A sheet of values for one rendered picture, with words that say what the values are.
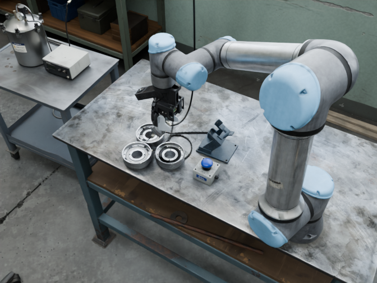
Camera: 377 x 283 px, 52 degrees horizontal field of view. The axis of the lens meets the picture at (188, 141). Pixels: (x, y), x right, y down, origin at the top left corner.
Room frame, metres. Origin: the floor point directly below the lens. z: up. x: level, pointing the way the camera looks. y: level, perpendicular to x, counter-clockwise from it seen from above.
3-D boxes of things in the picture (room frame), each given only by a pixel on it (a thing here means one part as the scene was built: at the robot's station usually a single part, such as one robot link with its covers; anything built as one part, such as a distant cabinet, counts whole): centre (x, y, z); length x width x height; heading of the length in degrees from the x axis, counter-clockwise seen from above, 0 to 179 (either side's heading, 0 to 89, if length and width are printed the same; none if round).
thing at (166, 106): (0.94, 0.07, 1.07); 0.09 x 0.08 x 0.12; 62
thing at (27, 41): (1.69, 0.73, 0.83); 0.41 x 0.19 x 0.30; 63
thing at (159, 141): (1.02, 0.14, 0.82); 0.10 x 0.10 x 0.04
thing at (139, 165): (0.92, 0.18, 0.82); 0.10 x 0.10 x 0.04
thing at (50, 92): (1.67, 0.76, 0.34); 0.67 x 0.46 x 0.68; 63
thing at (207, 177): (0.84, -0.07, 0.82); 0.08 x 0.07 x 0.05; 59
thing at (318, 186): (0.65, -0.34, 0.97); 0.13 x 0.12 x 0.14; 131
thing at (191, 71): (0.88, 0.00, 1.23); 0.11 x 0.11 x 0.08; 41
